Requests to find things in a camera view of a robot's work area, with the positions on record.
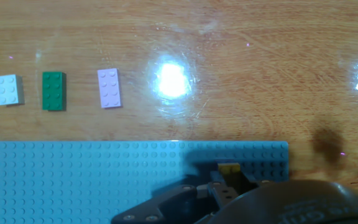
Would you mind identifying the dark green Lego brick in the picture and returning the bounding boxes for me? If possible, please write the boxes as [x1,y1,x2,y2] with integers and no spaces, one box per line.
[42,71,67,112]

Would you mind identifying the yellow Lego brick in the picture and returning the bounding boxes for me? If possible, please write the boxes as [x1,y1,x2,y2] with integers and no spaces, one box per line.
[217,162,242,189]

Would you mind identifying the white Lego brick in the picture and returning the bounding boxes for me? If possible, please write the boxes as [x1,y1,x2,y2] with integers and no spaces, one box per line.
[0,73,25,107]

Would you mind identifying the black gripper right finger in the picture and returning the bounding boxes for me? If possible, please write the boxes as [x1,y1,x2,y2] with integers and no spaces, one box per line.
[242,171,276,191]

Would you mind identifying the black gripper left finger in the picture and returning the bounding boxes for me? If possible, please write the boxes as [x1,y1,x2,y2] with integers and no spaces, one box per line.
[110,181,241,224]

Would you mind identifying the light pink Lego brick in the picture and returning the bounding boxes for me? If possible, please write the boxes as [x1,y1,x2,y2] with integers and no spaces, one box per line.
[96,67,122,110]

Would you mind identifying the grey Lego baseplate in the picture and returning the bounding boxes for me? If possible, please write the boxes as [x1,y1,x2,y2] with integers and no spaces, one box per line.
[0,140,290,224]

